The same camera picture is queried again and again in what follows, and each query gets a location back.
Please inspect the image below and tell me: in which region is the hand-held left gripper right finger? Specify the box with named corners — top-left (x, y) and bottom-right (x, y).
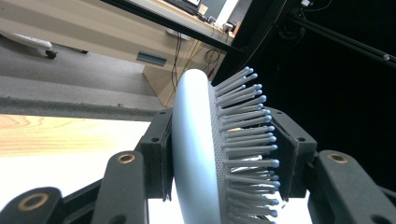
top-left (267, 106), bottom-right (318, 202)

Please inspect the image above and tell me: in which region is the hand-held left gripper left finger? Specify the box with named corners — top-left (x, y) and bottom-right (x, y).
top-left (135, 106), bottom-right (175, 202)

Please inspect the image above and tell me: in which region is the light blue hairbrush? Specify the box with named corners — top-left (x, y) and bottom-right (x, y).
top-left (171, 66), bottom-right (281, 224)

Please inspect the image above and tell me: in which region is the black curtain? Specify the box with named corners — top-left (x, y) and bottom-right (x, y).
top-left (211, 0), bottom-right (396, 191)

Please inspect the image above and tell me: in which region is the wooden table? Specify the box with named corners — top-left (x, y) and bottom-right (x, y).
top-left (0, 114), bottom-right (151, 158)

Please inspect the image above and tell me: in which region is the white power strip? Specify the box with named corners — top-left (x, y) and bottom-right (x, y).
top-left (165, 27), bottom-right (191, 42)

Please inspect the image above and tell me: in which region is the wooden desk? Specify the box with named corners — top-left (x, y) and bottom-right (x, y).
top-left (0, 0), bottom-right (236, 108)

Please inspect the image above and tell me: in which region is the dark monitor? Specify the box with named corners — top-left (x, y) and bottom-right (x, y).
top-left (164, 0), bottom-right (204, 15)

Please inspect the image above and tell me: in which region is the chair base with caster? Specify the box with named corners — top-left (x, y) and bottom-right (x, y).
top-left (0, 29), bottom-right (59, 60)

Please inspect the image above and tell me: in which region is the bundle of hanging cables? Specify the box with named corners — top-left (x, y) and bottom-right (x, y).
top-left (164, 22), bottom-right (232, 106)

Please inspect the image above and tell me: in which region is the black horizontal frame bar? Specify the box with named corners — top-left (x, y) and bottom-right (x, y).
top-left (101, 0), bottom-right (248, 54)

